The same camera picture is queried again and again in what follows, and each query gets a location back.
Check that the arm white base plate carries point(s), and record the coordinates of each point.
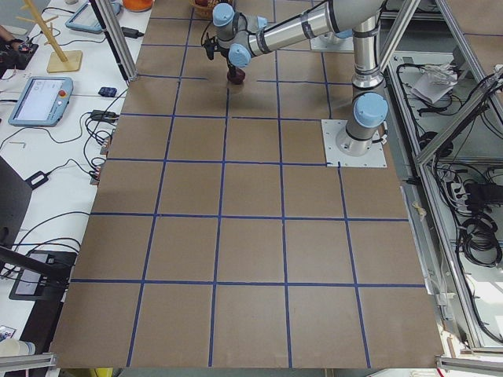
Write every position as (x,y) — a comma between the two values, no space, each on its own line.
(332,43)
(343,151)

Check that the woven wicker basket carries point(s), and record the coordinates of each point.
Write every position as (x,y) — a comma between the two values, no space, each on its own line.
(204,12)

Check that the dark red apple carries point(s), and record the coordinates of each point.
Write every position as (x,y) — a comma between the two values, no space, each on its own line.
(240,80)

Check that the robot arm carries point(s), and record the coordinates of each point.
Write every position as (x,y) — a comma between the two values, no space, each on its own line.
(241,37)

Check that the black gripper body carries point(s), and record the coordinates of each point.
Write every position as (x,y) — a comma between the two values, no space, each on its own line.
(233,70)

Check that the blue teach pendant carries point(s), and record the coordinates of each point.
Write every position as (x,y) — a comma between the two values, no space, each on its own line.
(42,102)
(84,19)

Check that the wooden stand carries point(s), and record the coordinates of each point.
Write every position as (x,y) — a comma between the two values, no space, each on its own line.
(60,61)

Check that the black power brick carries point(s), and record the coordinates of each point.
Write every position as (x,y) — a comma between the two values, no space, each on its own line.
(129,32)

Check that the small blue black device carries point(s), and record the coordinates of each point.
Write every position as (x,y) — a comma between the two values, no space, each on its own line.
(106,91)

